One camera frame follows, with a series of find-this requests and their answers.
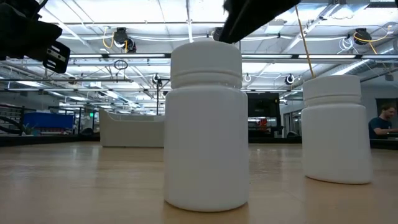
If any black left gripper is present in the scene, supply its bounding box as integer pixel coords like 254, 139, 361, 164
0, 0, 72, 75

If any white plastic pill bottle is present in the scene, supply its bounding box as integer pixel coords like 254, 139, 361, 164
300, 74, 374, 185
164, 40, 250, 213

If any white plastic basket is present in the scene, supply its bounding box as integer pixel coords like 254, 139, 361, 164
99, 108, 165, 148

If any dark storage shelving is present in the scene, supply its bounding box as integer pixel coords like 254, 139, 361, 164
0, 104, 25, 136

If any large black monitor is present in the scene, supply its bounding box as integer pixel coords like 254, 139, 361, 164
247, 92, 281, 118

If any person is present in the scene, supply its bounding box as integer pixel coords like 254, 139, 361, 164
368, 104, 398, 140

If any black ceiling cord reel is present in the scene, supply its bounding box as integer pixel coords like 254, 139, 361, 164
112, 27, 137, 54
353, 27, 373, 46
212, 27, 224, 42

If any yellow rope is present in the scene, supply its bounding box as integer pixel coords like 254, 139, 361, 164
294, 4, 317, 79

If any hanging black cable loop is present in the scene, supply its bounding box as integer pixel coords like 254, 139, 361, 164
113, 58, 129, 72

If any black metal frame rig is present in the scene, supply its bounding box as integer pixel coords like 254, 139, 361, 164
155, 78, 171, 116

